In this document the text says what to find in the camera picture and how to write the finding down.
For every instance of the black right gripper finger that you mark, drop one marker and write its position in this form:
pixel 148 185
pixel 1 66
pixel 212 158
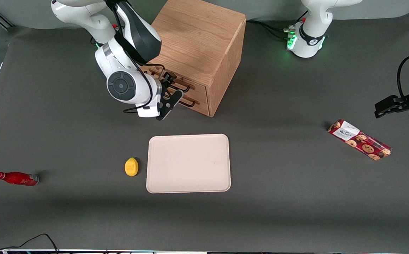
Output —
pixel 169 82
pixel 169 106

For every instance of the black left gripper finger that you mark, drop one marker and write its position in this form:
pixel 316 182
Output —
pixel 388 105

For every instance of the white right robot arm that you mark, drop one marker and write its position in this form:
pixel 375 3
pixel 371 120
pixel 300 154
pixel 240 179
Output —
pixel 80 14

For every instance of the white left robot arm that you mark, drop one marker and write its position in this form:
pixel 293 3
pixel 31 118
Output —
pixel 306 49

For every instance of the wooden drawer cabinet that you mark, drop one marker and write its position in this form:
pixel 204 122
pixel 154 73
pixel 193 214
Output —
pixel 197 38

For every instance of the red cookie box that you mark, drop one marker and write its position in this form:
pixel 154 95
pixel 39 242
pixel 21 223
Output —
pixel 359 140

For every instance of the cream rectangular plastic tray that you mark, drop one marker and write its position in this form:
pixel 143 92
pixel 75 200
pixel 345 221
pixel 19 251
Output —
pixel 188 164

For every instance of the yellow lemon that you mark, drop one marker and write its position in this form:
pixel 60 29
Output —
pixel 131 167

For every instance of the red soda bottle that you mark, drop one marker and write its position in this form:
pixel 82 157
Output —
pixel 17 178

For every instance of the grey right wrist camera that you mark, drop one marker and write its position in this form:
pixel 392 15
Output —
pixel 148 112

